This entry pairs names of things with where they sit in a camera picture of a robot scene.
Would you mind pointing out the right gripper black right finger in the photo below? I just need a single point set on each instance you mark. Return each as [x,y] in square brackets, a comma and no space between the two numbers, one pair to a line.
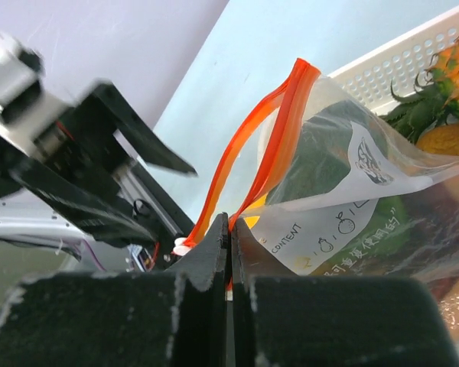
[283,319]

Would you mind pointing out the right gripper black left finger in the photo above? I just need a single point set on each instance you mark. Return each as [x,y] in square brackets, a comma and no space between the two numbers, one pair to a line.
[175,317]

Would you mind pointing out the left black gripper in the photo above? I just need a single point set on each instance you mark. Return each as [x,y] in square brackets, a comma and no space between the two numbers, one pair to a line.
[79,156]

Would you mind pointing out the clear zip bag red zipper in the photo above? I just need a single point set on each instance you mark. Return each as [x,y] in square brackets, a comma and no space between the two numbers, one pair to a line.
[302,234]

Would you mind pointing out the dark green avocado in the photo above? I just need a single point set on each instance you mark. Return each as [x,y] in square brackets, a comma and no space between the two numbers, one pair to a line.
[321,157]

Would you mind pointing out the yellow mango front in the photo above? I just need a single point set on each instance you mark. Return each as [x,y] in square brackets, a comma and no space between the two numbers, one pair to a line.
[251,215]

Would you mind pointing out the light blue table mat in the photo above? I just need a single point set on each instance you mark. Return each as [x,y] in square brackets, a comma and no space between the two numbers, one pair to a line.
[250,51]

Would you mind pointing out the brown kiwi fruit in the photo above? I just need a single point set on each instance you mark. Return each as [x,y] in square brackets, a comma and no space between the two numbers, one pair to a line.
[441,140]

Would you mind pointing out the white plastic basket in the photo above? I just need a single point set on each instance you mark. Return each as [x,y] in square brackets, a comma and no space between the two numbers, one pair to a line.
[396,64]

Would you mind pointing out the orange spiky fruit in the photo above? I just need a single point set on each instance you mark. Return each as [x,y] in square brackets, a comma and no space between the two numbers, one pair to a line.
[432,103]

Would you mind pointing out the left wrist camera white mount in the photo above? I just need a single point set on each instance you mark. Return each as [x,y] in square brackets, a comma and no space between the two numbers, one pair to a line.
[11,76]

